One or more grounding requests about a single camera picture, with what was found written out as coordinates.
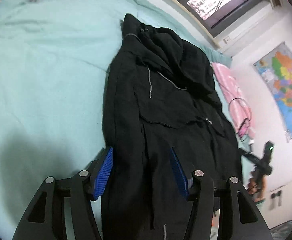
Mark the black hooded jacket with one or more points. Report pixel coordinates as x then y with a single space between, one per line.
160 98

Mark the teal bed quilt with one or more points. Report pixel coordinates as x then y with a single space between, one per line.
54 65

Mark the colourful wall map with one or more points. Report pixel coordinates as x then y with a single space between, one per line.
275 69

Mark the white wall socket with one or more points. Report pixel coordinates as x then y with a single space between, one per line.
227 39

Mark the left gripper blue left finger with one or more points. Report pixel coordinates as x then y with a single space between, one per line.
100 170

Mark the teal pillow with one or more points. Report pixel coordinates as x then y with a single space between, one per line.
216 56

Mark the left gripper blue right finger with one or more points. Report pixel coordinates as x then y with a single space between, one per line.
183 182

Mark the person's right hand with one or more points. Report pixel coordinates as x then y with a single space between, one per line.
258 191

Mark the pink pillow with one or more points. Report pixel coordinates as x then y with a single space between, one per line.
239 109

